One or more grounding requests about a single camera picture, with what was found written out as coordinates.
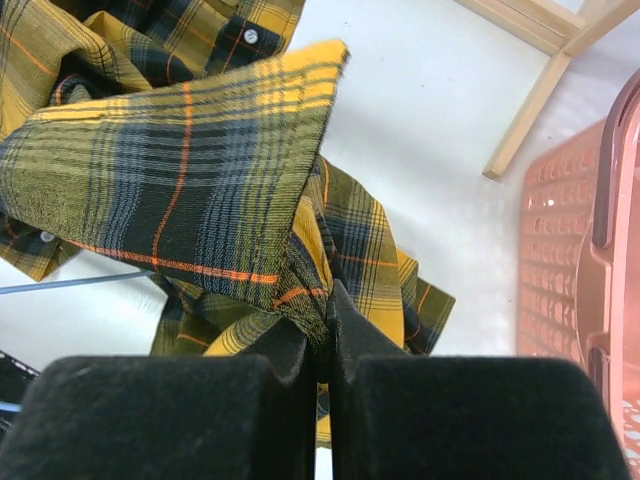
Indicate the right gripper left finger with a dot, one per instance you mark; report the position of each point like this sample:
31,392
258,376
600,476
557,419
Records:
248,416

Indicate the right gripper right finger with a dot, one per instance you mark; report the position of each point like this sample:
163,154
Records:
395,415

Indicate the blue wire hanger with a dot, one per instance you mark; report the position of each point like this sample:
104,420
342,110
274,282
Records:
99,316

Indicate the yellow black plaid shirt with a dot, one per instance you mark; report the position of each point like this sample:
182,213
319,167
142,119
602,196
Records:
182,137

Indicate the pink plastic basket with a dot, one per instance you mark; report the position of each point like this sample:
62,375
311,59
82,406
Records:
578,286

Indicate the wooden clothes rack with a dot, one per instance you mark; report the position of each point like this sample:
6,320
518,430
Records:
556,31

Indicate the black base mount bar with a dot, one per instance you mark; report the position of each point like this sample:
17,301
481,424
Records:
15,378

